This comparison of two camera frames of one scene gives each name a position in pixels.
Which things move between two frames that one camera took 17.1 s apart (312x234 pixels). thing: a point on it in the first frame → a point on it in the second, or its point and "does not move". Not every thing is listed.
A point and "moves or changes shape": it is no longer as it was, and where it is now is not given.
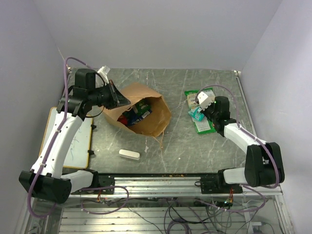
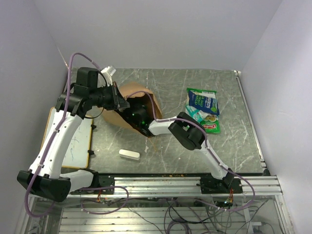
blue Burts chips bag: x=132 y=117 moves or changes shape
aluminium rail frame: x=169 y=185 does not move
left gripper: x=117 y=98 does not move
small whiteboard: x=78 y=152 does not move
